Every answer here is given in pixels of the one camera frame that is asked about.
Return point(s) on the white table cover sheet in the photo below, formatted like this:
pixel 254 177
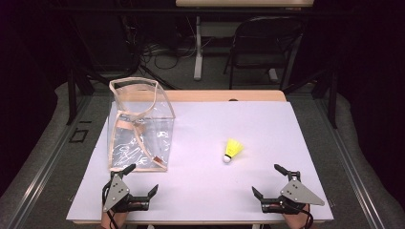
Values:
pixel 207 184

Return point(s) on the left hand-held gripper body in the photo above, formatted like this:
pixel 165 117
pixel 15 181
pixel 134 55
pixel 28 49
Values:
pixel 116 190

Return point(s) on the light wooden table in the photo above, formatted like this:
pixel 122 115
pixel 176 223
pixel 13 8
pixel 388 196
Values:
pixel 223 95

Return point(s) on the black folding chair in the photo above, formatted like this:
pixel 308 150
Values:
pixel 264 47

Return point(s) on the black metal stand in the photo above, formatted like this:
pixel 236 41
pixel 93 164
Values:
pixel 332 95
pixel 71 95

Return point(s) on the person's right hand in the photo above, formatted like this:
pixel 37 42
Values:
pixel 294 219

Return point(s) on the person's left hand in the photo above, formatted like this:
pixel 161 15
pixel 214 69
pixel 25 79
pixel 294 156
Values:
pixel 118 218

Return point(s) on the clear plastic bag beige trim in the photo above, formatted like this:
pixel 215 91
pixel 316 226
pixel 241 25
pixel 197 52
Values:
pixel 140 140

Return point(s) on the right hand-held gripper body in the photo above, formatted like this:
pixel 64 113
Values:
pixel 294 194

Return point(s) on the beige desk white legs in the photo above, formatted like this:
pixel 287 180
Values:
pixel 242 3

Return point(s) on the yellow shuttlecock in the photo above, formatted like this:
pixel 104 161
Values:
pixel 233 149

